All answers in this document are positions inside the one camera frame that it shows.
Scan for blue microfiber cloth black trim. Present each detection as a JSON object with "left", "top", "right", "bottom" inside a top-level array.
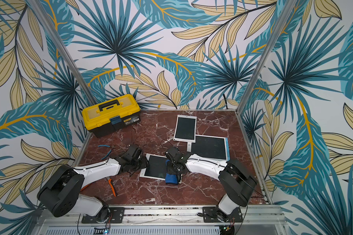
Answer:
[{"left": 165, "top": 160, "right": 180, "bottom": 185}]

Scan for white drawing tablet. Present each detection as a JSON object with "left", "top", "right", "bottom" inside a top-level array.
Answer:
[
  {"left": 140, "top": 154, "right": 168, "bottom": 182},
  {"left": 173, "top": 115, "right": 197, "bottom": 143}
]

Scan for white drawing tablet front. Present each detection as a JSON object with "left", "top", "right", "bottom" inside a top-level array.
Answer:
[{"left": 173, "top": 115, "right": 197, "bottom": 143}]

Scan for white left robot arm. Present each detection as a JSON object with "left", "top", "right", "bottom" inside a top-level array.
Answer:
[{"left": 37, "top": 145, "right": 149, "bottom": 223}]

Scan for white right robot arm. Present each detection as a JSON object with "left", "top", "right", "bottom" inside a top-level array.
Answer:
[{"left": 165, "top": 147, "right": 257, "bottom": 224}]

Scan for blue framed drawing tablet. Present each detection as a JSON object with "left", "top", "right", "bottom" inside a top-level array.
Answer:
[{"left": 187, "top": 135, "right": 230, "bottom": 161}]

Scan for yellow black toolbox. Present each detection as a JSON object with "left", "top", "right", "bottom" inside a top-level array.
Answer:
[{"left": 82, "top": 94, "right": 140, "bottom": 138}]

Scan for blue handled pliers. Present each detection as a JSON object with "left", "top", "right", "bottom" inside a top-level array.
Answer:
[{"left": 97, "top": 144, "right": 116, "bottom": 161}]

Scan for orange handled cutter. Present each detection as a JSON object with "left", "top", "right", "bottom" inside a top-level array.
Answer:
[{"left": 106, "top": 177, "right": 117, "bottom": 197}]

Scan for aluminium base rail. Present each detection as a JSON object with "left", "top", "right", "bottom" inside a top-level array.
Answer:
[{"left": 32, "top": 205, "right": 292, "bottom": 235}]

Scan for left aluminium corner post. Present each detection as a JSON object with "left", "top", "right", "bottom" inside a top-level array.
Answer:
[{"left": 28, "top": 0, "right": 97, "bottom": 105}]

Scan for aluminium corner post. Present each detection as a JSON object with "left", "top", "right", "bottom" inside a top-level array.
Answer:
[
  {"left": 28, "top": 0, "right": 97, "bottom": 105},
  {"left": 236, "top": 0, "right": 297, "bottom": 116}
]

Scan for right aluminium corner post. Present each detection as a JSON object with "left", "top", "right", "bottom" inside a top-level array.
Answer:
[{"left": 236, "top": 0, "right": 297, "bottom": 116}]

